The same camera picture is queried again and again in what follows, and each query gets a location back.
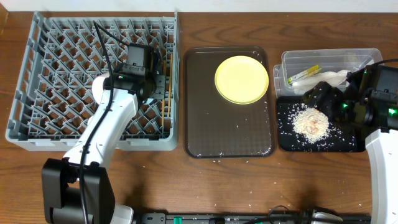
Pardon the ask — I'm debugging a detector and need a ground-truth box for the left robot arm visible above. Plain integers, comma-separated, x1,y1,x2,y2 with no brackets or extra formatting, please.
42,44,164,223

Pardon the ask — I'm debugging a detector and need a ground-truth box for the black rectangular tray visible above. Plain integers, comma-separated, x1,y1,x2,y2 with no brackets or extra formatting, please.
275,95,368,153

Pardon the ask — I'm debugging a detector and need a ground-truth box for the clear plastic waste bin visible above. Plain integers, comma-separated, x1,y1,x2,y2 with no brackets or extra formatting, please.
274,48,382,97

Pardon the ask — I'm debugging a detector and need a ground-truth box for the white napkin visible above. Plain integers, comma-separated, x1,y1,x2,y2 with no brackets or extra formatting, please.
292,70,349,95

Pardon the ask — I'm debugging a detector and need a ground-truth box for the grey plastic dishwasher rack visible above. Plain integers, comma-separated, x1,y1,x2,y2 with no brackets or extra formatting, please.
6,12,180,151

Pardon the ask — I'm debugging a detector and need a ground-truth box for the green orange snack wrapper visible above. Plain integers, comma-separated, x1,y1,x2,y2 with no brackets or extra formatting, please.
287,65,321,85

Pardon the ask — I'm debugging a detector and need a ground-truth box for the rice food waste pile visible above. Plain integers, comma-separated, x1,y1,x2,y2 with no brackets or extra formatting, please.
278,102,355,147

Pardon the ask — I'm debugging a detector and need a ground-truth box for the yellow plate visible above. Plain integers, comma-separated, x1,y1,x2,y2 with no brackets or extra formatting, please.
214,55,269,105

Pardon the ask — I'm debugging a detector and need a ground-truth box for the dark brown serving tray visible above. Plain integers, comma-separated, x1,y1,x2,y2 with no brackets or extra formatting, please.
183,46,277,159

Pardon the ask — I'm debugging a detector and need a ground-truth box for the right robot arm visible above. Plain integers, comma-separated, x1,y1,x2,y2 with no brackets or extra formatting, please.
303,60,397,223

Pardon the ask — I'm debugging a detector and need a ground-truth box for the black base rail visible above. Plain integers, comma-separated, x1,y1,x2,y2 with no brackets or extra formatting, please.
133,210,371,224

